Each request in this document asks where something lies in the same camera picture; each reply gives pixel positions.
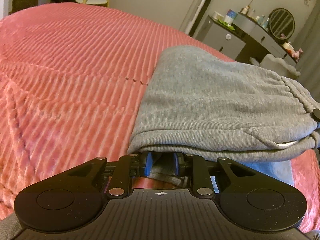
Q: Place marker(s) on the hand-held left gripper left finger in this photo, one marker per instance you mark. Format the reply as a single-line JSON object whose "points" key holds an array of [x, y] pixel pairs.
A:
{"points": [[148, 166]]}

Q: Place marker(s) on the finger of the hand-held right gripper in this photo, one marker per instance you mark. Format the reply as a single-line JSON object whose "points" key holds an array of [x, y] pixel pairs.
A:
{"points": [[316, 116]]}

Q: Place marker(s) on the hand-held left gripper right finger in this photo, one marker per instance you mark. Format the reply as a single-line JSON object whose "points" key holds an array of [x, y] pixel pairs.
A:
{"points": [[176, 166]]}

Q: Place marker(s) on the grey sweat pants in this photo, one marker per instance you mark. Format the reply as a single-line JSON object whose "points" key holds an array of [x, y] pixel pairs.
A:
{"points": [[212, 100]]}

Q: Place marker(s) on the pink plush toy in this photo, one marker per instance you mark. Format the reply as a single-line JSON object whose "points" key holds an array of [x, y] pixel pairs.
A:
{"points": [[297, 53]]}

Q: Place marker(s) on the grey curtain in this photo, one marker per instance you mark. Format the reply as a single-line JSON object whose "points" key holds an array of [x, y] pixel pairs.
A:
{"points": [[308, 42]]}

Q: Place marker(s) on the grey vanity desk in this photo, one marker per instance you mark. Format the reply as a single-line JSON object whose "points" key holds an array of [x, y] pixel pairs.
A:
{"points": [[265, 40]]}

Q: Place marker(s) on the round black-framed mirror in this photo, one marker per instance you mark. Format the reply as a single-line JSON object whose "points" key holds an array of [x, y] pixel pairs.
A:
{"points": [[282, 23]]}

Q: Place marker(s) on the light blue bottle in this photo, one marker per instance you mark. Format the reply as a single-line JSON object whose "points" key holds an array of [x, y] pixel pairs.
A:
{"points": [[262, 20], [266, 23]]}

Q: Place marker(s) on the pink ribbed blanket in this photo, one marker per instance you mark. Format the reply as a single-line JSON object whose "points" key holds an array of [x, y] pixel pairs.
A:
{"points": [[70, 75]]}

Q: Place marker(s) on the grey bedside cabinet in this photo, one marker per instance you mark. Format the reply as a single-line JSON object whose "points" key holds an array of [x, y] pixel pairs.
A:
{"points": [[220, 40]]}

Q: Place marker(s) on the reed diffuser bottle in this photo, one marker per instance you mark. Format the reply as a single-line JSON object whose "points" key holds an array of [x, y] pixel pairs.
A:
{"points": [[245, 10]]}

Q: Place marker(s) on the green leafy item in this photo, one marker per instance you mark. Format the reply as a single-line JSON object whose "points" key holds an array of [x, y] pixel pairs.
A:
{"points": [[226, 24]]}

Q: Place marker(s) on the blue and white canister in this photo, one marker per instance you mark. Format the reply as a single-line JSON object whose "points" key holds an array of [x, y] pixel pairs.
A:
{"points": [[230, 16]]}

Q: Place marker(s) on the white round container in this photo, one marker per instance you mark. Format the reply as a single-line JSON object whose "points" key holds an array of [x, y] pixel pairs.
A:
{"points": [[218, 15]]}

